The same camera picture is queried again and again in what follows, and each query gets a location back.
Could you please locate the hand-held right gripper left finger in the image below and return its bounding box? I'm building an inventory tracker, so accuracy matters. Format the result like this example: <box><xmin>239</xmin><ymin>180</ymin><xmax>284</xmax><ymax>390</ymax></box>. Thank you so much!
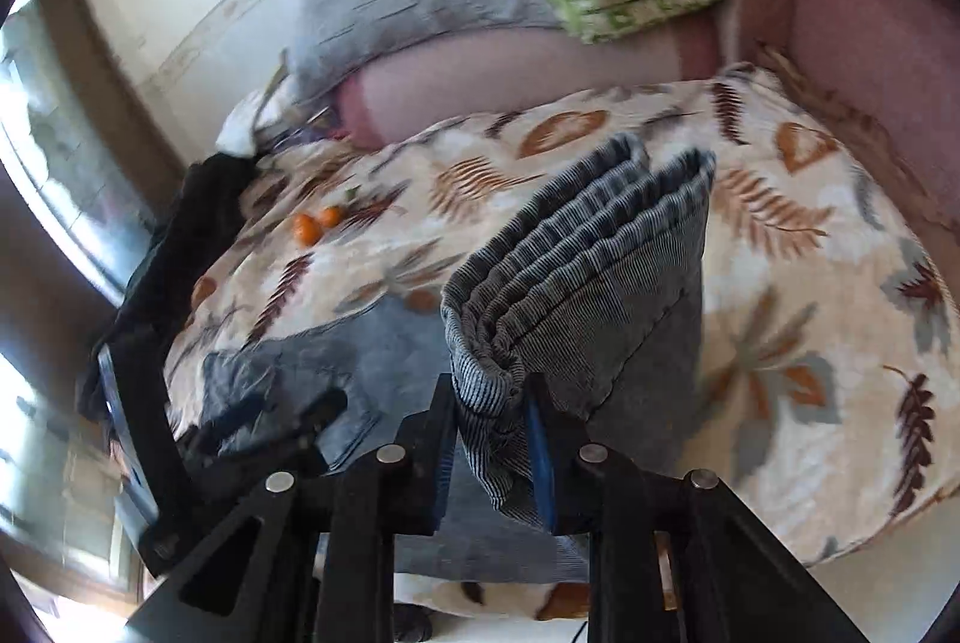
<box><xmin>124</xmin><ymin>373</ymin><xmax>460</xmax><ymax>643</ymax></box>

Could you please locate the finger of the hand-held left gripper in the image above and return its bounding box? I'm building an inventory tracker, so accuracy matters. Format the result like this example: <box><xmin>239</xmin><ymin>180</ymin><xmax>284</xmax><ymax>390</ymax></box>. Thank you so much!
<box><xmin>255</xmin><ymin>386</ymin><xmax>350</xmax><ymax>453</ymax></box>
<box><xmin>191</xmin><ymin>399</ymin><xmax>271</xmax><ymax>456</ymax></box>

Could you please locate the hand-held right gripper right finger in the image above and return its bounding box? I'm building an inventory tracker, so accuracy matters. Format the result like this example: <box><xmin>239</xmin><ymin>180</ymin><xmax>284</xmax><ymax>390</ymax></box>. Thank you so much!
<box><xmin>523</xmin><ymin>373</ymin><xmax>871</xmax><ymax>643</ymax></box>

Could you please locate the black garment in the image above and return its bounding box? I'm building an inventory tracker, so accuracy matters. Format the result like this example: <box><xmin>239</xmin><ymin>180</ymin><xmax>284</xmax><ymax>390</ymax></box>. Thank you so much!
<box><xmin>79</xmin><ymin>151</ymin><xmax>263</xmax><ymax>423</ymax></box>

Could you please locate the dark round object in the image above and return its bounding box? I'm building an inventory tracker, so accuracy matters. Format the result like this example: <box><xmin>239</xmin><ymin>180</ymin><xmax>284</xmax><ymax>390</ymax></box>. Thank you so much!
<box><xmin>394</xmin><ymin>602</ymin><xmax>436</xmax><ymax>643</ymax></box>

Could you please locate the leaf print blanket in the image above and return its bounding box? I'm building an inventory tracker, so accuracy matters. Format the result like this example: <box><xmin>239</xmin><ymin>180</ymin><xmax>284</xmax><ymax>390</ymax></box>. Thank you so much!
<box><xmin>161</xmin><ymin>61</ymin><xmax>960</xmax><ymax>621</ymax></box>

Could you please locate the white cloth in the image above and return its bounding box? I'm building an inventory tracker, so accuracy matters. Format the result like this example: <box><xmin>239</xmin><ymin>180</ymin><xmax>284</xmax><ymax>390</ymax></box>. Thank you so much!
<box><xmin>216</xmin><ymin>88</ymin><xmax>297</xmax><ymax>156</ymax></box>

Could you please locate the stained glass window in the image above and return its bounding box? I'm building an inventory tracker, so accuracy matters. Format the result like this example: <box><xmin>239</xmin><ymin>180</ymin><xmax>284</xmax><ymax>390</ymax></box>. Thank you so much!
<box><xmin>0</xmin><ymin>0</ymin><xmax>162</xmax><ymax>284</ymax></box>

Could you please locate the grey quilted pillow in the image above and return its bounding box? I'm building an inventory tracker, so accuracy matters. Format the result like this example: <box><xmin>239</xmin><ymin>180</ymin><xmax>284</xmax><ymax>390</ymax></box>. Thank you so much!
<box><xmin>285</xmin><ymin>0</ymin><xmax>563</xmax><ymax>104</ymax></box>

